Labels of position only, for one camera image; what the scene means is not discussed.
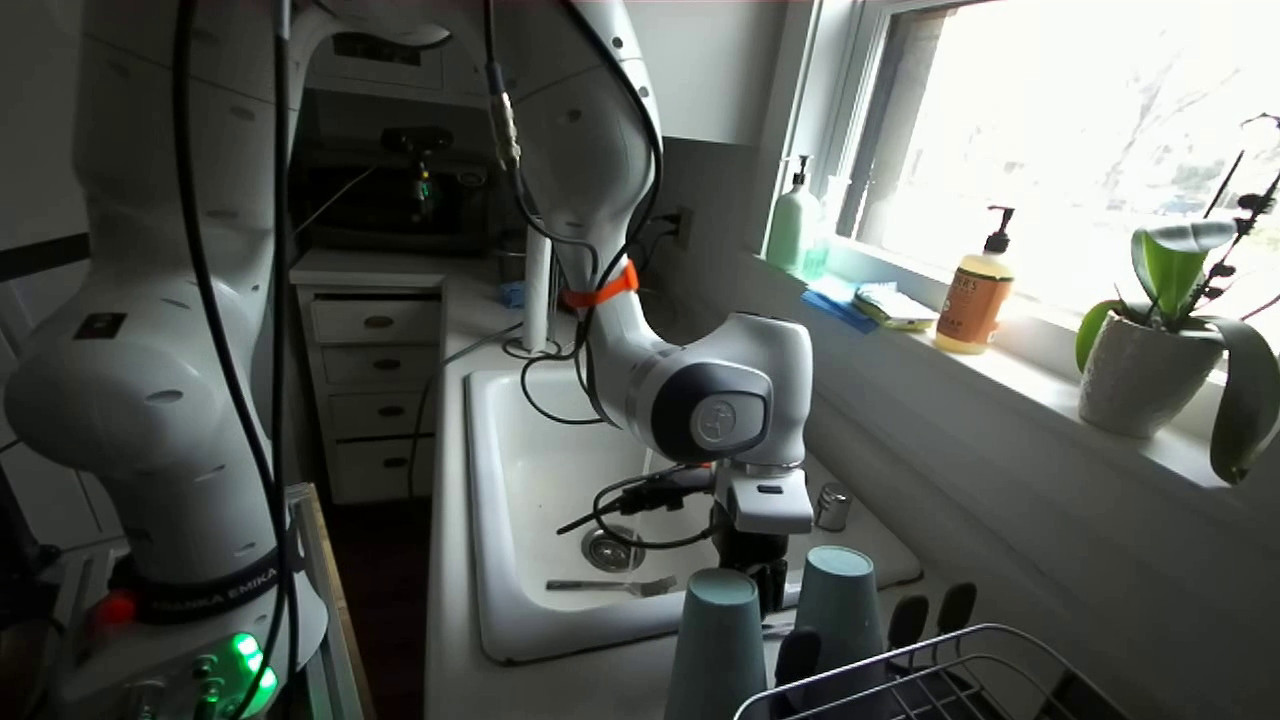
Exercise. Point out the amber soap pump bottle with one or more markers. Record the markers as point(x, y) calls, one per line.
point(973, 302)

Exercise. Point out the yellow sponge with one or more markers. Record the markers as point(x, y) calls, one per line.
point(892, 307)

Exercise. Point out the wall power outlet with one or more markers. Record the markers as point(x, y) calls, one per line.
point(669, 226)

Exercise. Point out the red button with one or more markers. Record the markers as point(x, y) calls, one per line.
point(113, 615)

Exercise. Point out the teal plastic cup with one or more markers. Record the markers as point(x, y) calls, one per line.
point(719, 646)
point(840, 600)

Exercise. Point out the white wall cabinet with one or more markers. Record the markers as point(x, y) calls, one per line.
point(704, 66)

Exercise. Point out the white drawer cabinet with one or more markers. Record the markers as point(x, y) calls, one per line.
point(374, 386)

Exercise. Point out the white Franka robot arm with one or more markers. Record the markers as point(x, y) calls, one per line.
point(132, 375)

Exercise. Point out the white ceramic sink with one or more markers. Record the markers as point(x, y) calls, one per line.
point(534, 493)

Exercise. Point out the chrome sink hole cap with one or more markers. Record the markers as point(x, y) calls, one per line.
point(834, 509)

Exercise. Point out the green soap pump bottle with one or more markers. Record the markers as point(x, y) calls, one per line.
point(788, 226)

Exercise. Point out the potted plant in white pot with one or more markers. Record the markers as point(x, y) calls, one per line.
point(1140, 375)

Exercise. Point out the white window frame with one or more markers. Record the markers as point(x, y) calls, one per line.
point(840, 120)

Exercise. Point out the chrome sink drain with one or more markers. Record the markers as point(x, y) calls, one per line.
point(614, 551)

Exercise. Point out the silver fork in sink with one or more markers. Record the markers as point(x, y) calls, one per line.
point(614, 584)

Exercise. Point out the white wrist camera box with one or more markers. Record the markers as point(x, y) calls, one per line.
point(768, 504)

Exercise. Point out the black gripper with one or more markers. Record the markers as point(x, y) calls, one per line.
point(752, 551)

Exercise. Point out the dish drying rack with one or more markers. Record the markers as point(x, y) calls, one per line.
point(932, 674)

